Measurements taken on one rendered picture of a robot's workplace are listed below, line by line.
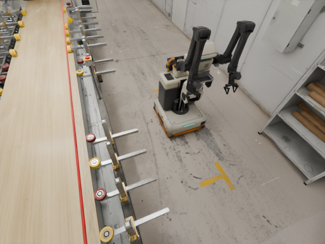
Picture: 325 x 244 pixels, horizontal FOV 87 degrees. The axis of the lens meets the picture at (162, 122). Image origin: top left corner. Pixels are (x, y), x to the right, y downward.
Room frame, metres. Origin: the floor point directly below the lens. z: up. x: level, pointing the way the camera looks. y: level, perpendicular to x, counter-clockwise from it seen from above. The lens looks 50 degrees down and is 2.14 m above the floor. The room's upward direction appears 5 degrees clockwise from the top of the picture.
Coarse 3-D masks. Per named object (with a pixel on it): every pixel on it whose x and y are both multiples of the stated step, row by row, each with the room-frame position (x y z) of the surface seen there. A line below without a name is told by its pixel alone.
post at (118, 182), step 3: (114, 180) 0.37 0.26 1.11; (117, 180) 0.36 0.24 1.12; (120, 180) 0.37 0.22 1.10; (117, 183) 0.35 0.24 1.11; (120, 183) 0.35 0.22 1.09; (117, 186) 0.34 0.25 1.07; (120, 186) 0.35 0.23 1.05; (120, 189) 0.35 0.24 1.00; (123, 189) 0.36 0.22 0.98; (120, 192) 0.35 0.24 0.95; (123, 192) 0.35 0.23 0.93; (120, 195) 0.34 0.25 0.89; (123, 195) 0.35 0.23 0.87
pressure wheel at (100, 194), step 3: (99, 189) 0.36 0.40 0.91; (102, 189) 0.37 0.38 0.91; (96, 192) 0.34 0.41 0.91; (99, 192) 0.35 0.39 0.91; (102, 192) 0.35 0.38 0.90; (105, 192) 0.35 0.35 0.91; (96, 195) 0.33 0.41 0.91; (99, 195) 0.33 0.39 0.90; (102, 195) 0.33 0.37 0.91; (105, 195) 0.33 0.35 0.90; (96, 198) 0.30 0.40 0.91; (99, 198) 0.31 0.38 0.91; (102, 198) 0.31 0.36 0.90
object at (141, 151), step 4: (132, 152) 0.70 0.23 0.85; (136, 152) 0.70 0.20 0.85; (140, 152) 0.71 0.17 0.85; (144, 152) 0.72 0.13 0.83; (120, 156) 0.66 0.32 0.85; (124, 156) 0.66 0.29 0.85; (128, 156) 0.66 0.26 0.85; (132, 156) 0.67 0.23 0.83; (108, 160) 0.61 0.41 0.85; (120, 160) 0.63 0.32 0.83; (104, 164) 0.58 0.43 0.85; (108, 164) 0.59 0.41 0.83; (96, 168) 0.55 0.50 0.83
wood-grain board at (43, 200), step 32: (64, 0) 4.08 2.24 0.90; (32, 32) 2.57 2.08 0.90; (32, 64) 1.76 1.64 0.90; (64, 64) 1.81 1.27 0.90; (32, 96) 1.22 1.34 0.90; (64, 96) 1.25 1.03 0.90; (0, 128) 0.80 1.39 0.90; (32, 128) 0.83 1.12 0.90; (64, 128) 0.86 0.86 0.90; (0, 160) 0.52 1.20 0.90; (32, 160) 0.54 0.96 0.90; (64, 160) 0.56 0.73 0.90; (0, 192) 0.30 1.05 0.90; (32, 192) 0.31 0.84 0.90; (64, 192) 0.33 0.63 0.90; (0, 224) 0.12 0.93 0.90; (32, 224) 0.13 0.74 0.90; (64, 224) 0.14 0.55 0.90; (96, 224) 0.16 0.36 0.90
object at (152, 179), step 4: (144, 180) 0.49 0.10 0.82; (148, 180) 0.49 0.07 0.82; (152, 180) 0.49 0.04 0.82; (156, 180) 0.50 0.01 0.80; (132, 184) 0.44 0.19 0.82; (136, 184) 0.45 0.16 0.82; (140, 184) 0.45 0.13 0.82; (144, 184) 0.46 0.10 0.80; (128, 188) 0.41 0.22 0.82; (132, 188) 0.42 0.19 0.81; (112, 192) 0.38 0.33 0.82; (116, 192) 0.38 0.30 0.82; (108, 196) 0.35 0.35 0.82; (112, 196) 0.35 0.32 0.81
